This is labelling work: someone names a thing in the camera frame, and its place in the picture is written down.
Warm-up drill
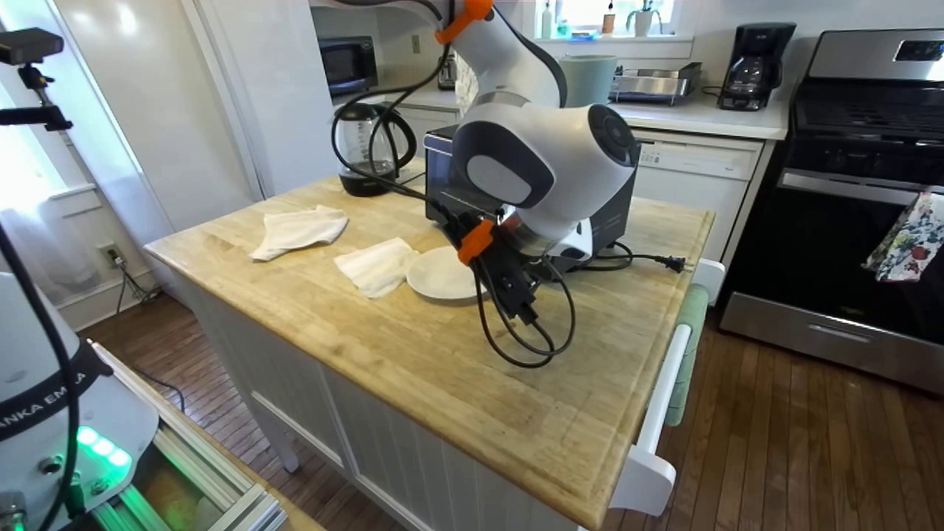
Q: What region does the black microwave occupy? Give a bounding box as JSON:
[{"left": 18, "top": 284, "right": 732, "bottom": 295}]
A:
[{"left": 318, "top": 35, "right": 381, "bottom": 100}]

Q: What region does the small blue sill item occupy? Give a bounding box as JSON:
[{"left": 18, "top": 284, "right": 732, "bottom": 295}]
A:
[{"left": 555, "top": 20, "right": 602, "bottom": 45}]

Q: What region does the pale green hanging towel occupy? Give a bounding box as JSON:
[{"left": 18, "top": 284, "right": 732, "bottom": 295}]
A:
[{"left": 664, "top": 284, "right": 715, "bottom": 427}]

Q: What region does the white folded cloth towel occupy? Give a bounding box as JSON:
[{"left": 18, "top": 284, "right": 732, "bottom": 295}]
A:
[{"left": 247, "top": 205, "right": 350, "bottom": 265}]

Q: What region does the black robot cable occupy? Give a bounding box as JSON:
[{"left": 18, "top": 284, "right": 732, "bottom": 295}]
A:
[{"left": 328, "top": 40, "right": 582, "bottom": 373}]

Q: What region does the black toaster oven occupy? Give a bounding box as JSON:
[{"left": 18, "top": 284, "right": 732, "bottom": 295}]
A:
[{"left": 422, "top": 121, "right": 644, "bottom": 273}]

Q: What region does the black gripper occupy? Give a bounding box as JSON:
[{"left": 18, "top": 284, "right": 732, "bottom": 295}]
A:
[{"left": 465, "top": 231, "right": 543, "bottom": 330}]

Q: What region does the kitchen window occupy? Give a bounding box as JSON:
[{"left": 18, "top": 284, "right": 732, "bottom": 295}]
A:
[{"left": 532, "top": 0, "right": 692, "bottom": 45}]

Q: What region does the white round plate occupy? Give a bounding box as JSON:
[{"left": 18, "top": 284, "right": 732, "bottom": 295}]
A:
[{"left": 405, "top": 245, "right": 489, "bottom": 304}]

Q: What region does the black camera on tripod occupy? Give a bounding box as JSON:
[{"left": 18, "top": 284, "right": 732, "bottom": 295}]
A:
[{"left": 0, "top": 26, "right": 76, "bottom": 137}]

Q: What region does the white kitchen island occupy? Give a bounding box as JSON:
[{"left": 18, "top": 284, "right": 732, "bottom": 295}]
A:
[{"left": 145, "top": 174, "right": 732, "bottom": 531}]

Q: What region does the white paper napkin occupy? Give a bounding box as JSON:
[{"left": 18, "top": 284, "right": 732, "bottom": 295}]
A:
[{"left": 332, "top": 237, "right": 422, "bottom": 302}]

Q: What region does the aluminium frame stand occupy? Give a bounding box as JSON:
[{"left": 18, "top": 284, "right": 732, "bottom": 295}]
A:
[{"left": 86, "top": 336, "right": 331, "bottom": 531}]

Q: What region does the floral dish towel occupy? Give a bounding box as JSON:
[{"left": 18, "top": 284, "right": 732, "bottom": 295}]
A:
[{"left": 865, "top": 186, "right": 944, "bottom": 286}]

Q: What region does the glass kettle with black lid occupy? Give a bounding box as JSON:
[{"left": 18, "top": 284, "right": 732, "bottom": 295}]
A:
[{"left": 332, "top": 97, "right": 420, "bottom": 199}]

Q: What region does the black coffee maker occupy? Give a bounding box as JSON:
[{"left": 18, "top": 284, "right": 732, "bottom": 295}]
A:
[{"left": 716, "top": 20, "right": 799, "bottom": 113}]

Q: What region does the black toaster power cord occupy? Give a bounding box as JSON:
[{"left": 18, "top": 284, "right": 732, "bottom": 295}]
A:
[{"left": 573, "top": 240, "right": 691, "bottom": 277}]

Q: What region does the black and steel stove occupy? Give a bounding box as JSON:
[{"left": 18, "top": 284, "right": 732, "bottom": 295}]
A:
[{"left": 715, "top": 26, "right": 944, "bottom": 398}]

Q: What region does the white dishwasher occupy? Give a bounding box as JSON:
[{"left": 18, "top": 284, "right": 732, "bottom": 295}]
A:
[{"left": 629, "top": 131, "right": 768, "bottom": 265}]

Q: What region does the wall power outlet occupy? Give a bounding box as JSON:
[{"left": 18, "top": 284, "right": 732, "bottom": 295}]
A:
[{"left": 96, "top": 243, "right": 133, "bottom": 274}]

